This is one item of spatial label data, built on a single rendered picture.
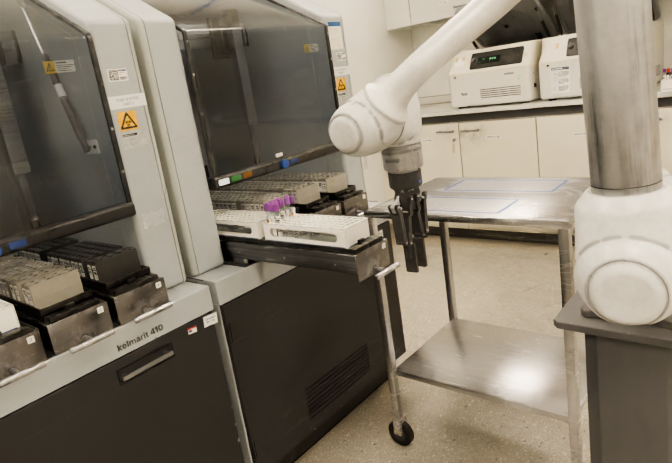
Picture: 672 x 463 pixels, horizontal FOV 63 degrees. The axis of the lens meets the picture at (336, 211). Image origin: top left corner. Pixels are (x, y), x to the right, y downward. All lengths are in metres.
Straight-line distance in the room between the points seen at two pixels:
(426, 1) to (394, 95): 3.14
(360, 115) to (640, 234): 0.49
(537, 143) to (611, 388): 2.49
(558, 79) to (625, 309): 2.67
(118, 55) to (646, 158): 1.17
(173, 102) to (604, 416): 1.26
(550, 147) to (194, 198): 2.45
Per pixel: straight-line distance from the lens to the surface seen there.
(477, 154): 3.74
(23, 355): 1.33
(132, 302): 1.41
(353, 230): 1.35
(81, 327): 1.36
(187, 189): 1.57
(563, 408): 1.68
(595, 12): 0.90
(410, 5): 4.23
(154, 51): 1.56
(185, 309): 1.50
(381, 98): 1.03
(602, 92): 0.91
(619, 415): 1.28
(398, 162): 1.20
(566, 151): 3.52
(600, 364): 1.23
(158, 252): 1.53
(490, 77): 3.64
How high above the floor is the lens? 1.22
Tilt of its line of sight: 13 degrees down
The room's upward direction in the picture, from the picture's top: 9 degrees counter-clockwise
